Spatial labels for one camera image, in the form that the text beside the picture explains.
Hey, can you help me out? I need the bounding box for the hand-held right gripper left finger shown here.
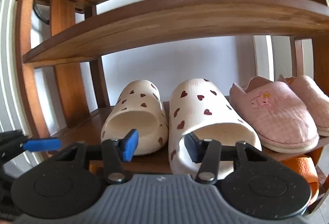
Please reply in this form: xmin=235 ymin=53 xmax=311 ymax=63
xmin=59 ymin=129 xmax=140 ymax=185

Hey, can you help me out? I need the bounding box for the cream heart-print slide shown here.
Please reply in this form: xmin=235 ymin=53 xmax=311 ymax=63
xmin=101 ymin=80 xmax=169 ymax=156
xmin=168 ymin=79 xmax=262 ymax=181

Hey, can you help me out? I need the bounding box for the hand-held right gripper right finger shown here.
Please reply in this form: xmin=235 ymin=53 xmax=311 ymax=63
xmin=183 ymin=132 xmax=268 ymax=185

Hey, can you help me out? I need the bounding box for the pink fabric slipper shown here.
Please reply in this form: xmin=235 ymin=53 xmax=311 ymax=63
xmin=279 ymin=75 xmax=329 ymax=137
xmin=229 ymin=77 xmax=320 ymax=153

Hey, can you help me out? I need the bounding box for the wooden shoe rack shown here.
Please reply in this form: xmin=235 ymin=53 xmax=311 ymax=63
xmin=14 ymin=0 xmax=329 ymax=214

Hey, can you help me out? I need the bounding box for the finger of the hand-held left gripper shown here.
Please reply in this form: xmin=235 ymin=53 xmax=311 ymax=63
xmin=0 ymin=130 xmax=62 ymax=163

